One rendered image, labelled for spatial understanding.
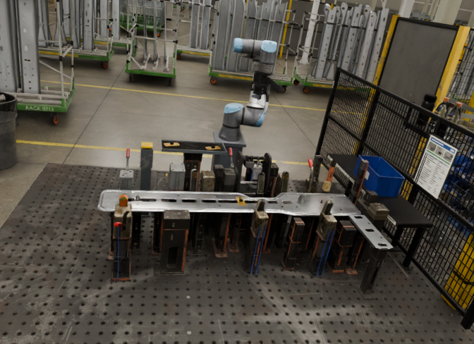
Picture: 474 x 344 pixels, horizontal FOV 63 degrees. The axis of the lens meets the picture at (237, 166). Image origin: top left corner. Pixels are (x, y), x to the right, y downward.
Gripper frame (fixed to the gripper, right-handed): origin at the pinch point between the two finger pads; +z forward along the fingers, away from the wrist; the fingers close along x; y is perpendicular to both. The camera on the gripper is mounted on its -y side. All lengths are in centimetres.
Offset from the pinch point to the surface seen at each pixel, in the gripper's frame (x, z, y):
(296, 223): 44, 45, -14
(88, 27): -730, 64, 182
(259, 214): 45, 40, 6
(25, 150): -247, 144, 191
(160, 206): 32, 44, 53
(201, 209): 33, 44, 33
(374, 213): 41, 41, -59
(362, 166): 11, 27, -64
